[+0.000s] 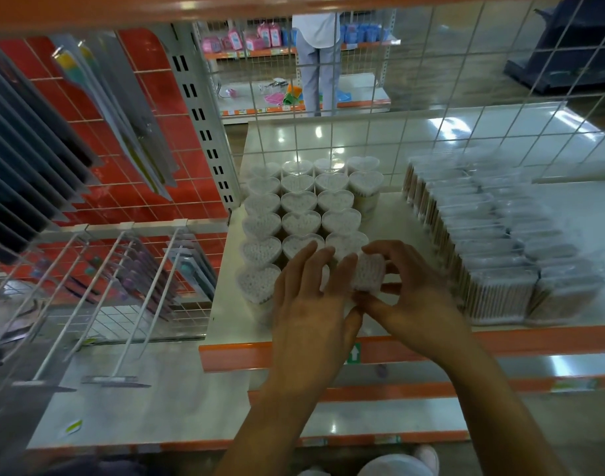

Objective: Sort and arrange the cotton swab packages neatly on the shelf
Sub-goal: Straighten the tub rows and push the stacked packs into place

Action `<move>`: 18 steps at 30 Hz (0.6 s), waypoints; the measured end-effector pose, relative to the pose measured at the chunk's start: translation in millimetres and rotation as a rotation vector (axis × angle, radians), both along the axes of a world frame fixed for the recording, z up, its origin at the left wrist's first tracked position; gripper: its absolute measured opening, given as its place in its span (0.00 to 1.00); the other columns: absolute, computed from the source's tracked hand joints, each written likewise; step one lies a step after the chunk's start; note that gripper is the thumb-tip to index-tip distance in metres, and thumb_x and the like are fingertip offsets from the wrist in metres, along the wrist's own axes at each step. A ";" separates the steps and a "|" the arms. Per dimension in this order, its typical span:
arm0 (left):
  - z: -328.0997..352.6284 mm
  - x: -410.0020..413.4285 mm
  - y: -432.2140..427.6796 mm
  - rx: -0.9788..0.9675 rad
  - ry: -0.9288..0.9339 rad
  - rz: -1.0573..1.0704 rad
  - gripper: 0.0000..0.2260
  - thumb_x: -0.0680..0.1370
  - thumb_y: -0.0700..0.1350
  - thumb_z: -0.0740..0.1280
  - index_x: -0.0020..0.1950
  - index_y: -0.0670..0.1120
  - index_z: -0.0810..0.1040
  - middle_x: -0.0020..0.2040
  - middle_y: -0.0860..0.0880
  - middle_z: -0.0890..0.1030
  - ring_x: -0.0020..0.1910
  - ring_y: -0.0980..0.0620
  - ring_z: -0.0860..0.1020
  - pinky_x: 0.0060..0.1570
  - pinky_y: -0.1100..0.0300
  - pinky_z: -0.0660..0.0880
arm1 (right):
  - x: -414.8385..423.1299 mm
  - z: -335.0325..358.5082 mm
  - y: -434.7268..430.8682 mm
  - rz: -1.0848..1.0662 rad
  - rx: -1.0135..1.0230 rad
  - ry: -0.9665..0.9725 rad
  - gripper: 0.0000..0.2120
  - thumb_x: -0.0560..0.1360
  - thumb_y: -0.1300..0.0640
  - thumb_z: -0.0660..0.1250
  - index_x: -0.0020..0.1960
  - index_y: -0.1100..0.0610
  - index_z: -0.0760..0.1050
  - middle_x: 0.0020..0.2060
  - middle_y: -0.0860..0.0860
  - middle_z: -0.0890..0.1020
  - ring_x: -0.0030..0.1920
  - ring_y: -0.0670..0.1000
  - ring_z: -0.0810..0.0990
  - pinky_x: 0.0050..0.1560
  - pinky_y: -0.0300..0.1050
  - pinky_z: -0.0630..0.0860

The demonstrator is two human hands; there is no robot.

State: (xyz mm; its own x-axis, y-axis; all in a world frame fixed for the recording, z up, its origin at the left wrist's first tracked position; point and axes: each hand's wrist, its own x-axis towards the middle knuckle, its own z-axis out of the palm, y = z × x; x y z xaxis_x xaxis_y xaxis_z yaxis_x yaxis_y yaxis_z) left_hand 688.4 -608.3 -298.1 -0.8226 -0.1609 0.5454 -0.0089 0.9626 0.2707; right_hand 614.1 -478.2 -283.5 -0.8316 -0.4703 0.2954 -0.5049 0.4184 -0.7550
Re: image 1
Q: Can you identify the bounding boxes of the person's left hand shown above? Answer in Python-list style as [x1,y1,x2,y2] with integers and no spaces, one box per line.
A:
[267,240,365,398]

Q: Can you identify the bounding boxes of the person's right hand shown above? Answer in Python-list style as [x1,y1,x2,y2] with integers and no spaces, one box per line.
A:
[351,240,474,368]

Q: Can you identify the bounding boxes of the white shelf orange rail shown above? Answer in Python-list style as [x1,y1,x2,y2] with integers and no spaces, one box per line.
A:
[199,180,605,374]

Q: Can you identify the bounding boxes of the white shelf board orange rim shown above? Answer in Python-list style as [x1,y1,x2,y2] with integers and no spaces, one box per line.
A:
[0,0,605,35]
[27,337,256,452]
[248,354,605,405]
[300,396,472,448]

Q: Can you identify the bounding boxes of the person's right forearm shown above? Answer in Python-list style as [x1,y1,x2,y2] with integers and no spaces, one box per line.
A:
[443,339,571,476]

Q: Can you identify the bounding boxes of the person's left forearm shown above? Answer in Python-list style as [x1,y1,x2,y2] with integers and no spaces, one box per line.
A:
[213,386,333,476]

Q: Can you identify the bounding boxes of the person's white garment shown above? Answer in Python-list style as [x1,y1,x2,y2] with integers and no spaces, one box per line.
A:
[297,453,440,476]

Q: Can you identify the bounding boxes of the distant white orange shelf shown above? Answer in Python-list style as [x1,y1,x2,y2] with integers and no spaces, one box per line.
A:
[198,12,400,120]

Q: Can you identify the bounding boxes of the pile of toothbrush packs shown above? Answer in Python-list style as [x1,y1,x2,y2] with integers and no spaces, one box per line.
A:
[0,232,219,352]

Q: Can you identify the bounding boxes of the narrow green price label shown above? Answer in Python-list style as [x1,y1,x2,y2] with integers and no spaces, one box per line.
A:
[550,377,599,394]

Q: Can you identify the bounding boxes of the hanging dark packaged items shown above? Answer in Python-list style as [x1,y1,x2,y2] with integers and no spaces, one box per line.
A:
[49,32,180,203]
[0,42,105,194]

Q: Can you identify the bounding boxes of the row of pink blue packets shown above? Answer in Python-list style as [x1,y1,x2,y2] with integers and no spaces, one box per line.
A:
[201,22,398,53]

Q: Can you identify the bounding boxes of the white wire basket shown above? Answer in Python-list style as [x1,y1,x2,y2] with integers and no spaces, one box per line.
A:
[0,218,229,390]

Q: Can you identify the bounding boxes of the white slotted shelf post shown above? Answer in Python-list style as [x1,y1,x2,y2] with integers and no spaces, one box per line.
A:
[161,22,242,212]

